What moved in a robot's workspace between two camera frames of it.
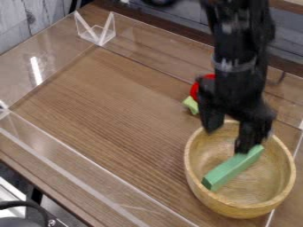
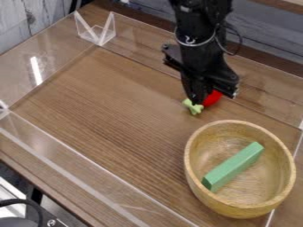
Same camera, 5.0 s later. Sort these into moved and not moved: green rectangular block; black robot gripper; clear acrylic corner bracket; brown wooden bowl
Moved: black robot gripper
Not moved: brown wooden bowl; clear acrylic corner bracket; green rectangular block
